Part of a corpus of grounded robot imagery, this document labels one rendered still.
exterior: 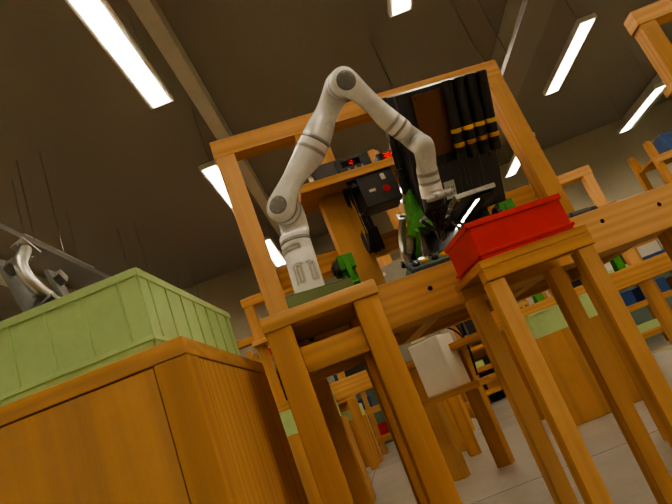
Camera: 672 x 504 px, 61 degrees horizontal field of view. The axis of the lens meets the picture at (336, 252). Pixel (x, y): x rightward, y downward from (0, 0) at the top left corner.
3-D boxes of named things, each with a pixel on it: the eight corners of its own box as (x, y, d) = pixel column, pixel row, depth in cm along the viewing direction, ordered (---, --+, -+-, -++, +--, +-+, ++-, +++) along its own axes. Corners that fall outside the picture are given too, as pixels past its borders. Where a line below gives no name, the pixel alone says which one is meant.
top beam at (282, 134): (502, 73, 290) (494, 58, 292) (214, 158, 265) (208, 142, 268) (496, 83, 298) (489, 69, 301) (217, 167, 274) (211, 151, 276)
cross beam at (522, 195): (537, 200, 278) (529, 184, 280) (282, 287, 256) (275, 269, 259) (533, 204, 282) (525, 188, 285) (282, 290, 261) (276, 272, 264)
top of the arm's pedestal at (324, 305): (378, 291, 151) (373, 277, 152) (263, 334, 147) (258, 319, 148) (370, 316, 181) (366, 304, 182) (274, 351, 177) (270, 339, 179)
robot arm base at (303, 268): (328, 288, 163) (311, 234, 168) (297, 296, 161) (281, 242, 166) (326, 297, 172) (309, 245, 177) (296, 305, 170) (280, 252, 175)
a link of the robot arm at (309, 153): (296, 131, 172) (307, 143, 181) (258, 213, 171) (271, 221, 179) (322, 140, 169) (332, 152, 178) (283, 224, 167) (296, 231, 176)
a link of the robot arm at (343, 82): (412, 112, 176) (402, 117, 184) (342, 57, 169) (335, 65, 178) (396, 136, 175) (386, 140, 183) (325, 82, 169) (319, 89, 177)
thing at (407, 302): (695, 218, 201) (672, 181, 206) (290, 367, 177) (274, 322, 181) (670, 232, 215) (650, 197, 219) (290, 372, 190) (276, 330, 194)
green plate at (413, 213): (437, 237, 219) (429, 187, 225) (415, 238, 218) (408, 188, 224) (431, 247, 229) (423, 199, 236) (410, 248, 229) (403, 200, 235)
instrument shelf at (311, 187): (485, 135, 264) (482, 128, 265) (300, 193, 249) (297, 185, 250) (470, 161, 287) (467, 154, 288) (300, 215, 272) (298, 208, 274)
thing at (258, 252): (593, 243, 262) (501, 73, 290) (283, 356, 238) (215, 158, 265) (584, 250, 271) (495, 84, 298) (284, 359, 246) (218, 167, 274)
